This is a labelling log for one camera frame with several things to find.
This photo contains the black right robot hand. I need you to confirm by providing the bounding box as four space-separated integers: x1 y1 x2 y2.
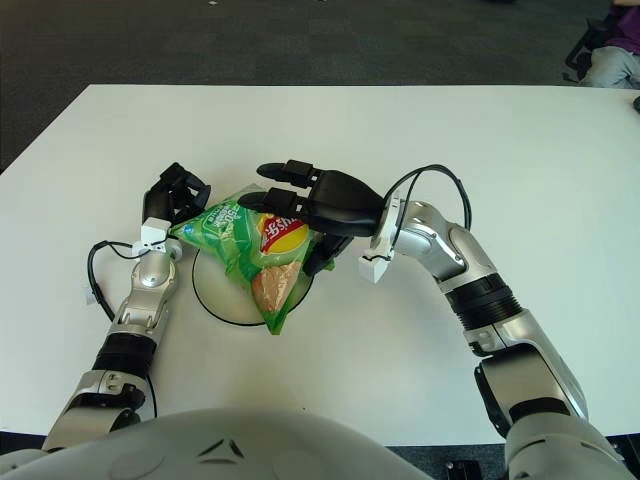
237 159 389 277

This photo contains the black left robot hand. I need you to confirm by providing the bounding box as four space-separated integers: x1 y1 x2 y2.
142 161 211 229

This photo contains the green chips bag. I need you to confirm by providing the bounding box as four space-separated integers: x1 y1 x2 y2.
169 183 336 336

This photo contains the white plate black rim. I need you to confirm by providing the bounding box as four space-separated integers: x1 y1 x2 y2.
192 247 315 327

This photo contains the grey robot torso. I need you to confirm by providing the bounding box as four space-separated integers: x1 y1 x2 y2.
0 407 436 480

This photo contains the black office chair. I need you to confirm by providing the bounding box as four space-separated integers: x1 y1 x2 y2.
564 14 609 81

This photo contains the black stand foot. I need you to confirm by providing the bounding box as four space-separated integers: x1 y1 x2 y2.
447 460 484 480

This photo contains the person in purple shirt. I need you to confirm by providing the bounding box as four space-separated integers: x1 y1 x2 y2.
582 0 640 90

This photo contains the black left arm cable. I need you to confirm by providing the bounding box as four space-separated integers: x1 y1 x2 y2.
85 240 166 321

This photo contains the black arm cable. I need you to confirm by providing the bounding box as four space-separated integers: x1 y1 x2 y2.
85 240 166 321
382 163 474 231

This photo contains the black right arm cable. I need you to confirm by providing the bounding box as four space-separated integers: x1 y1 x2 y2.
382 163 474 231

